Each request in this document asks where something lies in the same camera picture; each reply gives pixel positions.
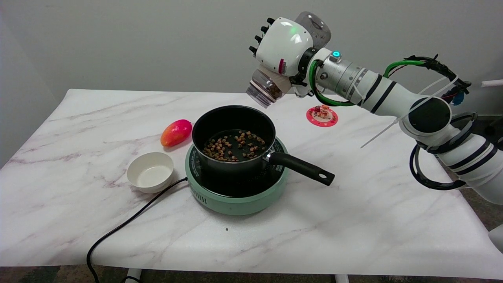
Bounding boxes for red orange mango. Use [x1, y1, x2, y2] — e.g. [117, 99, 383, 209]
[160, 119, 193, 148]

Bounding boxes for brown food pellets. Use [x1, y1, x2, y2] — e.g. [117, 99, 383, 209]
[202, 131, 268, 163]

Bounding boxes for white bowl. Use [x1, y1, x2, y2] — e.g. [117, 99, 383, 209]
[127, 152, 174, 194]

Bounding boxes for black power cord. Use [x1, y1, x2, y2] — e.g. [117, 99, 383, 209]
[86, 177, 189, 283]

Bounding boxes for black soup pot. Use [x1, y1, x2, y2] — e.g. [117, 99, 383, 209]
[191, 105, 335, 186]

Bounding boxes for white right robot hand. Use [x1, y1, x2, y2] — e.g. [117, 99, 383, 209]
[248, 17, 315, 99]

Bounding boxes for green robot cable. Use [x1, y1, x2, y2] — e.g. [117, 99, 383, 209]
[308, 59, 427, 107]

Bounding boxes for black robot cable loops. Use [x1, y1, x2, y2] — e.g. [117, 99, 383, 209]
[405, 54, 503, 191]

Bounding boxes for pink round coaster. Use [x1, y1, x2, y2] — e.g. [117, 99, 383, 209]
[306, 105, 339, 128]

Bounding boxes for green induction cooker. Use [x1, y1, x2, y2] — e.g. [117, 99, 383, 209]
[185, 136, 289, 216]

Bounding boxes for clear plastic pellet bottle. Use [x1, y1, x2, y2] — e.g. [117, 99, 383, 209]
[246, 11, 332, 109]

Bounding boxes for white zip tie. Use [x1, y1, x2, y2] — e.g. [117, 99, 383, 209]
[360, 75, 458, 149]

